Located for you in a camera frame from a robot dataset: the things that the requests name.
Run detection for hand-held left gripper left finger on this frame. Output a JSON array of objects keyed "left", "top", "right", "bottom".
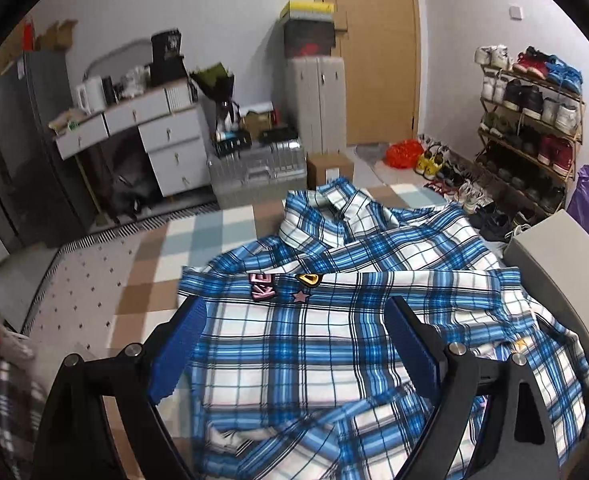
[{"left": 33, "top": 295, "right": 208, "bottom": 480}]

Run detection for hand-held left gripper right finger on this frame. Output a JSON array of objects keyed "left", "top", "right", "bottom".
[{"left": 385, "top": 296, "right": 561, "bottom": 480}]

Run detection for blue plaid shirt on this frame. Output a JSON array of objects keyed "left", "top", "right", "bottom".
[{"left": 177, "top": 176, "right": 589, "bottom": 480}]

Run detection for dotted floor rug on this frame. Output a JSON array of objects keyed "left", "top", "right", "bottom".
[{"left": 22, "top": 202, "right": 215, "bottom": 346}]

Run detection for grey bedside cabinet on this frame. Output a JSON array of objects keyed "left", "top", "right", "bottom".
[{"left": 503, "top": 209, "right": 589, "bottom": 361}]

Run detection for dark grey backpack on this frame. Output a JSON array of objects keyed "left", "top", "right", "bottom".
[{"left": 109, "top": 150, "right": 160, "bottom": 216}]

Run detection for grey plaid folded blanket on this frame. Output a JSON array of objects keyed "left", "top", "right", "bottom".
[{"left": 0, "top": 355, "right": 50, "bottom": 480}]

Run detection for pile of loose shoes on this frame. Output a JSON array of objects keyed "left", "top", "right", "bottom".
[{"left": 414, "top": 135, "right": 535, "bottom": 241}]

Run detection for white desk with drawers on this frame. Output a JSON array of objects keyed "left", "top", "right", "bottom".
[{"left": 49, "top": 82, "right": 212, "bottom": 221}]

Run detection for silver hard suitcase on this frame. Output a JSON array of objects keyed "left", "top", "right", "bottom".
[{"left": 207, "top": 142, "right": 309, "bottom": 208}]

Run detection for red plastic bag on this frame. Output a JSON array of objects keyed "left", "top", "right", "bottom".
[{"left": 384, "top": 140, "right": 425, "bottom": 168}]

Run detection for brown cardboard box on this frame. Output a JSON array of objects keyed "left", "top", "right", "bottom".
[{"left": 307, "top": 152, "right": 355, "bottom": 191}]

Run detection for black storage basket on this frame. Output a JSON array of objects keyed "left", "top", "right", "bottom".
[{"left": 214, "top": 130, "right": 255, "bottom": 157}]

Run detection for black pouch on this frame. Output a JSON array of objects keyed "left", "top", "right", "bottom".
[{"left": 259, "top": 127, "right": 300, "bottom": 148}]

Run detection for small brown box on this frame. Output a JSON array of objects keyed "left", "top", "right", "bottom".
[{"left": 239, "top": 109, "right": 276, "bottom": 136}]

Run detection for wooden shoe rack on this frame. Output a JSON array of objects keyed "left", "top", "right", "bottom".
[{"left": 475, "top": 45, "right": 586, "bottom": 216}]

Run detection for dark grey fridge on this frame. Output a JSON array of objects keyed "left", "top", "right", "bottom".
[{"left": 0, "top": 50, "right": 92, "bottom": 251}]

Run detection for snack packets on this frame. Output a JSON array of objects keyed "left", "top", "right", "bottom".
[{"left": 49, "top": 110, "right": 82, "bottom": 133}]

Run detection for beige upright cabinet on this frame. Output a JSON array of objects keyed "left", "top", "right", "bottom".
[{"left": 284, "top": 56, "right": 347, "bottom": 153}]

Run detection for white electric kettle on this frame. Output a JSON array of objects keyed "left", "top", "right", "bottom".
[{"left": 76, "top": 76, "right": 106, "bottom": 113}]

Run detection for dark wrapped flower bouquet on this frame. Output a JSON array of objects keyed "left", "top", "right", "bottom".
[{"left": 189, "top": 62, "right": 242, "bottom": 131}]

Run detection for rows of racked sneakers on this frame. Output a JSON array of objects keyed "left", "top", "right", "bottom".
[{"left": 475, "top": 45, "right": 585, "bottom": 211}]

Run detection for black coffee machine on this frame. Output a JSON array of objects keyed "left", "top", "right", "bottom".
[{"left": 149, "top": 30, "right": 189, "bottom": 86}]

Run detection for wooden door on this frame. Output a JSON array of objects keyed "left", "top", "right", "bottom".
[{"left": 310, "top": 0, "right": 420, "bottom": 148}]

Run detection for arched desk mirror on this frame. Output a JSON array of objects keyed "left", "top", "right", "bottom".
[{"left": 83, "top": 39, "right": 155, "bottom": 111}]

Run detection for black box with red print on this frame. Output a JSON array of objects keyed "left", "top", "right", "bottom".
[{"left": 283, "top": 19, "right": 336, "bottom": 61}]

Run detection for open cardboard box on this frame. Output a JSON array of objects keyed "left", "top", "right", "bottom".
[{"left": 34, "top": 19, "right": 78, "bottom": 51}]

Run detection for yellow shoe box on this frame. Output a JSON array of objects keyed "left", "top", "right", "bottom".
[{"left": 279, "top": 1, "right": 336, "bottom": 23}]

